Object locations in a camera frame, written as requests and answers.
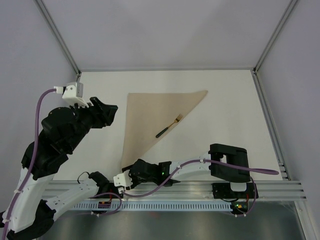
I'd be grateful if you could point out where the beige cloth napkin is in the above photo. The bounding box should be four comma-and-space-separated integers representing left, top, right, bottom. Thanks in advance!
121, 90, 208, 168

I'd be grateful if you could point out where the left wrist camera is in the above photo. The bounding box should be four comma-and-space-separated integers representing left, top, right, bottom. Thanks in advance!
53, 81, 89, 107

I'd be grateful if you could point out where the right aluminium frame post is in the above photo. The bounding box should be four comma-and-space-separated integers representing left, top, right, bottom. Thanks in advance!
252, 0, 301, 73

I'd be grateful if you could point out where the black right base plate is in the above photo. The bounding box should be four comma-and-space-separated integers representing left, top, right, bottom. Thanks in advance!
211, 182, 259, 200

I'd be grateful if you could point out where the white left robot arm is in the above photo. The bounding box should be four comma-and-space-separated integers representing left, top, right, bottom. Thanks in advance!
0, 97, 120, 240

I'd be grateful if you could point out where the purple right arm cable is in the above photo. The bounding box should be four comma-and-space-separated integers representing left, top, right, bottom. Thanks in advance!
121, 159, 280, 217

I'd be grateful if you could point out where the aluminium frame post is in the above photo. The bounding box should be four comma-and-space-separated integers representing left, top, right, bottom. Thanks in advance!
33, 0, 82, 78
252, 0, 301, 73

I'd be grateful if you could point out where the gold fork green handle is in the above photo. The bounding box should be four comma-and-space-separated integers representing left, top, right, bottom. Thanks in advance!
155, 114, 183, 138

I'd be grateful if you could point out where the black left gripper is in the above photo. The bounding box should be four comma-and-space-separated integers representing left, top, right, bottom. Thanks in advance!
66, 95, 119, 151

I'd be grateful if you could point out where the aluminium mounting rail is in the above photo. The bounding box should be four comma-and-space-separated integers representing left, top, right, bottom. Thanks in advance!
43, 180, 307, 201

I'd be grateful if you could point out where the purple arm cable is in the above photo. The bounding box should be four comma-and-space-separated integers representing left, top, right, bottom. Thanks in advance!
0, 87, 123, 228
121, 159, 280, 217

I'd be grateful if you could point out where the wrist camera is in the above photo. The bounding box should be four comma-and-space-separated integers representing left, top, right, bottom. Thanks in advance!
113, 170, 133, 194
53, 81, 89, 107

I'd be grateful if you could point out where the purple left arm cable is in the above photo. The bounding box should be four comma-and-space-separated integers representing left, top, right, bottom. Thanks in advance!
0, 87, 123, 228

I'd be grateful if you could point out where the white slotted cable duct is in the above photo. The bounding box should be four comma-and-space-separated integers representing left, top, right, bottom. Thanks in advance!
71, 200, 231, 212

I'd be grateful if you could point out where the left aluminium frame post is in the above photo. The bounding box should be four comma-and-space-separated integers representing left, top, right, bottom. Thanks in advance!
33, 0, 82, 78

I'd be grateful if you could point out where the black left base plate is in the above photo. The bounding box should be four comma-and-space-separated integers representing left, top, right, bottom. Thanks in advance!
105, 182, 124, 198

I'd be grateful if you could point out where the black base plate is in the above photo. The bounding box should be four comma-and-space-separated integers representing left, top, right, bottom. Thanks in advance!
211, 182, 259, 200
105, 182, 124, 198

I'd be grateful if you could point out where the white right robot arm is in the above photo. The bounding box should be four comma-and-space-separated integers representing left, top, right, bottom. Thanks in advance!
119, 143, 253, 198

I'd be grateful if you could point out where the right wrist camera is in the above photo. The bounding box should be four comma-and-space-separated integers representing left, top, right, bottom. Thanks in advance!
113, 170, 133, 194

